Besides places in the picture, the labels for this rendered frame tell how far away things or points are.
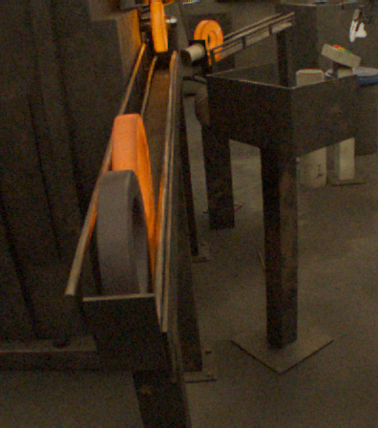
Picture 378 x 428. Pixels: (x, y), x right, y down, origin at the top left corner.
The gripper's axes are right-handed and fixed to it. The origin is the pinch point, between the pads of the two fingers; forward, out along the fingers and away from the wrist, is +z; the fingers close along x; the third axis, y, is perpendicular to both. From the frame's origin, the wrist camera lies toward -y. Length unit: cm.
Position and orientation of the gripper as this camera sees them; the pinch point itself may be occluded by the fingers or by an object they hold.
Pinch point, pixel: (350, 38)
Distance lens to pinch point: 235.4
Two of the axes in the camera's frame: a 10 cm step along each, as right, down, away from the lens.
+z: -2.5, 8.8, 4.0
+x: 0.0, -4.1, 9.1
